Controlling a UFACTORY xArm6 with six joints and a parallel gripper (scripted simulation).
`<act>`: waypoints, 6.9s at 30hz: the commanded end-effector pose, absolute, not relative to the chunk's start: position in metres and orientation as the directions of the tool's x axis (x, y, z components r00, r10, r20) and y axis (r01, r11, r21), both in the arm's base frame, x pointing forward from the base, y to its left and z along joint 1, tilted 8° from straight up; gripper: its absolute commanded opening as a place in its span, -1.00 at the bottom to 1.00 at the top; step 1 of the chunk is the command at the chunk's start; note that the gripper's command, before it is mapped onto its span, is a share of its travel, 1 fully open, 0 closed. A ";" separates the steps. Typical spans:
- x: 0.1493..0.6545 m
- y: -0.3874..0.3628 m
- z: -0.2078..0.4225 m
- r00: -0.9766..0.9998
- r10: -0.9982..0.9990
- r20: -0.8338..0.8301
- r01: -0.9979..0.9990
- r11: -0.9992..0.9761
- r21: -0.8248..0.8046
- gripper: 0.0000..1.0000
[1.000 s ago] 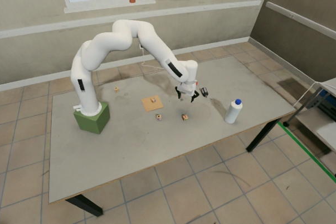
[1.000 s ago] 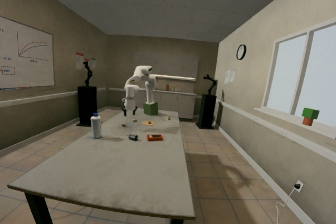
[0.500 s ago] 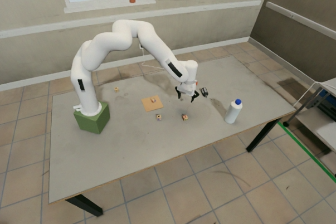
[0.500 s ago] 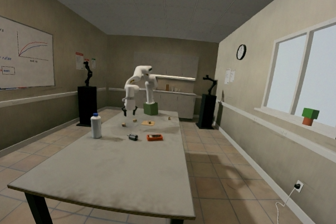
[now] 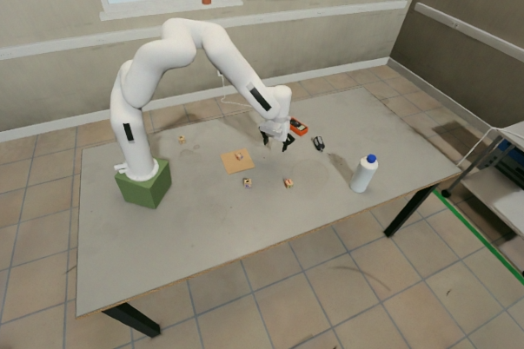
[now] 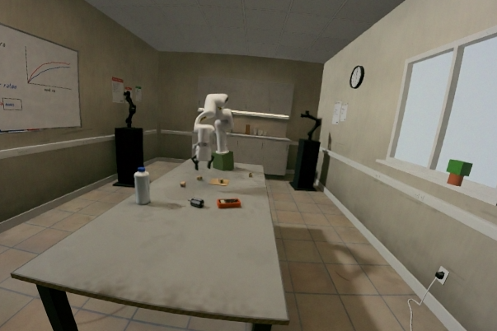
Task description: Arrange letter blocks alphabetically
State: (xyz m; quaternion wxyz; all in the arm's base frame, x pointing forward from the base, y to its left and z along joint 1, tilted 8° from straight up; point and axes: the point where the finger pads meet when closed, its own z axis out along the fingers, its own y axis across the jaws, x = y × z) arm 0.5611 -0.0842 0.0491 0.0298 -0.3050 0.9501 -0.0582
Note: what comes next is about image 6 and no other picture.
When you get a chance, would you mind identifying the white bottle with blue cap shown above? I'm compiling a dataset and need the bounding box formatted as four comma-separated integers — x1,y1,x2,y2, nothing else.
134,167,151,205

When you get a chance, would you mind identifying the tan square mat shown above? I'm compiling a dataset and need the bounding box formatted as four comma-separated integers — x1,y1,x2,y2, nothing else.
209,178,229,186

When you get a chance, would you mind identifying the orange pocket multimeter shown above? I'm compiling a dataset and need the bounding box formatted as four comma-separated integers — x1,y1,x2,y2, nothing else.
217,198,241,208

